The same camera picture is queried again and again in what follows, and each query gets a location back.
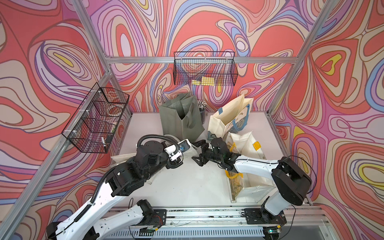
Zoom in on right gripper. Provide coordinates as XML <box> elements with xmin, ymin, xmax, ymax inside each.
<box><xmin>189</xmin><ymin>139</ymin><xmax>223</xmax><ymax>167</ymax></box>

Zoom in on olive green canvas bag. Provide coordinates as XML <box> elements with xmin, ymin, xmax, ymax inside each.
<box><xmin>159</xmin><ymin>93</ymin><xmax>205</xmax><ymax>143</ymax></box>

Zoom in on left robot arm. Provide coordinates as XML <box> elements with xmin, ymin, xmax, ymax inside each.
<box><xmin>46</xmin><ymin>135</ymin><xmax>193</xmax><ymax>240</ymax></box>

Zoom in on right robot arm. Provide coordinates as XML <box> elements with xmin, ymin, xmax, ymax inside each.
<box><xmin>192</xmin><ymin>138</ymin><xmax>312</xmax><ymax>224</ymax></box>

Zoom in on black cup of sticks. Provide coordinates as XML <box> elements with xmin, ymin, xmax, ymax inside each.
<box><xmin>198</xmin><ymin>100</ymin><xmax>208</xmax><ymax>124</ymax></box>

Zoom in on yellow sticky notes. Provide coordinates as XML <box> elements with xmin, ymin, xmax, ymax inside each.
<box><xmin>191</xmin><ymin>77</ymin><xmax>215</xmax><ymax>86</ymax></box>

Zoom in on cream blue-handled tote bag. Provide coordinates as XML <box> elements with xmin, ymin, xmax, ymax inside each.
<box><xmin>208</xmin><ymin>95</ymin><xmax>254</xmax><ymax>141</ymax></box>

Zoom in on white yellow-handled bag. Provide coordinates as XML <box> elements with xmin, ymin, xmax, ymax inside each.
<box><xmin>226</xmin><ymin>132</ymin><xmax>276</xmax><ymax>203</ymax></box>

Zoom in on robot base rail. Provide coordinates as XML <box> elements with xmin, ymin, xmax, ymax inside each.
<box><xmin>95</xmin><ymin>206</ymin><xmax>337</xmax><ymax>240</ymax></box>

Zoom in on black wire basket back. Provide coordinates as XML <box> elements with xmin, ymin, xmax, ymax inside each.
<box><xmin>173</xmin><ymin>50</ymin><xmax>239</xmax><ymax>87</ymax></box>

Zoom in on black wire basket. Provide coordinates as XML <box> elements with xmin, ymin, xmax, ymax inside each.
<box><xmin>62</xmin><ymin>83</ymin><xmax>130</xmax><ymax>154</ymax></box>
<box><xmin>173</xmin><ymin>50</ymin><xmax>239</xmax><ymax>87</ymax></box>

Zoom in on black wire basket left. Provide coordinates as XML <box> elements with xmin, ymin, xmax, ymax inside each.
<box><xmin>62</xmin><ymin>83</ymin><xmax>130</xmax><ymax>154</ymax></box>

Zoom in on aluminium frame crossbar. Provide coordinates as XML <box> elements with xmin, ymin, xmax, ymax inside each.
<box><xmin>104</xmin><ymin>56</ymin><xmax>299</xmax><ymax>64</ymax></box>

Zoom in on aluminium frame post left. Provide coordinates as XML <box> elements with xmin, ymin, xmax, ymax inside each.
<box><xmin>70</xmin><ymin>0</ymin><xmax>134</xmax><ymax>116</ymax></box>

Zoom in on aluminium frame post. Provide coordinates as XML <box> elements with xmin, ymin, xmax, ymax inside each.
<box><xmin>266</xmin><ymin>1</ymin><xmax>339</xmax><ymax>117</ymax></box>
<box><xmin>70</xmin><ymin>0</ymin><xmax>134</xmax><ymax>116</ymax></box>

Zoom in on aluminium frame post right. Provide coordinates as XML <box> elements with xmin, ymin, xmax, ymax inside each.
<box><xmin>266</xmin><ymin>1</ymin><xmax>339</xmax><ymax>117</ymax></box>

